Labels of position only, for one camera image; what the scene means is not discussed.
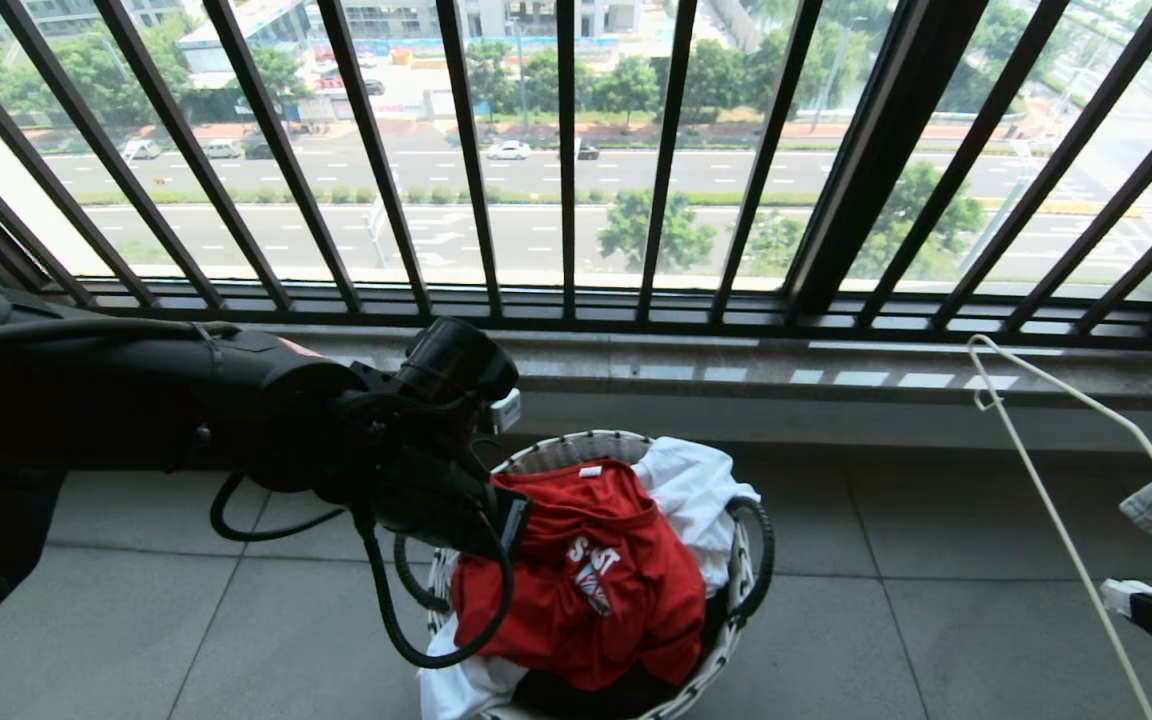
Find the red printed garment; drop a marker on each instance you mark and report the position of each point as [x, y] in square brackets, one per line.
[576, 590]

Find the black garment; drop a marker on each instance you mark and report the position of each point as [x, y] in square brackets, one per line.
[586, 698]

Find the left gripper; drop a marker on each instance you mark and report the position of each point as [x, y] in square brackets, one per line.
[456, 505]

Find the grey stone window sill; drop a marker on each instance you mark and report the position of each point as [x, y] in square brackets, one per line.
[836, 372]

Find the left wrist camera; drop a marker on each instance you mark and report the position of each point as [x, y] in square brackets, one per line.
[503, 411]

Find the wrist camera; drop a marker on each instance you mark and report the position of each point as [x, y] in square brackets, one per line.
[503, 411]
[1126, 596]

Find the white car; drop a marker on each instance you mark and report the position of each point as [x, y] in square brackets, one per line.
[508, 150]

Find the white garment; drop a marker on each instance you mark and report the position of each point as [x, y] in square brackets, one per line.
[461, 685]
[691, 490]

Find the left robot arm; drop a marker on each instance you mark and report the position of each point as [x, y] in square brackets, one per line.
[86, 400]

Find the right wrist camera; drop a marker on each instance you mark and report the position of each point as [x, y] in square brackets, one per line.
[1126, 596]

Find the black window railing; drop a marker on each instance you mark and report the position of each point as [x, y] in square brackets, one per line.
[896, 120]

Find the white woven laundry basket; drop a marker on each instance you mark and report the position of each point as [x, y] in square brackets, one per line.
[576, 448]

